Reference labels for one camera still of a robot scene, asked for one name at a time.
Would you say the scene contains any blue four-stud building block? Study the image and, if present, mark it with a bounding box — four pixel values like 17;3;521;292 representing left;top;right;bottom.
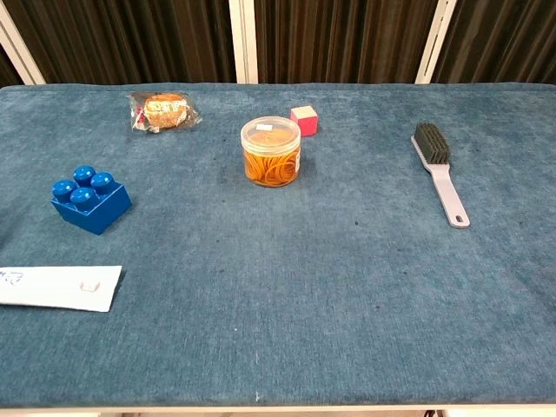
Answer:
50;164;133;236

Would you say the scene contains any plastic-wrapped bread bun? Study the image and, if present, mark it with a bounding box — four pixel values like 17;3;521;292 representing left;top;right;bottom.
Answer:
128;91;202;135

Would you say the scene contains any lilac brush with dark bristles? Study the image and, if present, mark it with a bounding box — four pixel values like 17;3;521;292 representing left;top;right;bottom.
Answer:
410;122;471;229

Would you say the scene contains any blue velvet table cloth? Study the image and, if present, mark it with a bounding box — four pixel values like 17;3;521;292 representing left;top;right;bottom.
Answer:
0;83;556;408

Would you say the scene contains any clear jar of rubber bands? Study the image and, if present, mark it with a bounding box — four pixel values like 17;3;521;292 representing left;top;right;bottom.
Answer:
240;116;302;189

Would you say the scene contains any red and cream cube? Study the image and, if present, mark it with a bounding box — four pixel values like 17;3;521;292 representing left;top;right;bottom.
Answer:
289;105;319;138

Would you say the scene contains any dark pleated curtain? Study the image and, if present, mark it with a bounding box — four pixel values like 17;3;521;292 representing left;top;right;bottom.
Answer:
0;0;556;88

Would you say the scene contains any white slanted slotted frame post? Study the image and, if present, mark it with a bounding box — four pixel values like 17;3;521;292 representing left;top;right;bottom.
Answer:
414;0;459;85

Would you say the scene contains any white paper card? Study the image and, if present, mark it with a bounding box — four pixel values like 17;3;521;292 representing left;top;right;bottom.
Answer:
0;265;123;314

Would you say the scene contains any white vertical frame post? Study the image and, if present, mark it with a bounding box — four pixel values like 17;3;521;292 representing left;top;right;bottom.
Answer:
228;0;260;85

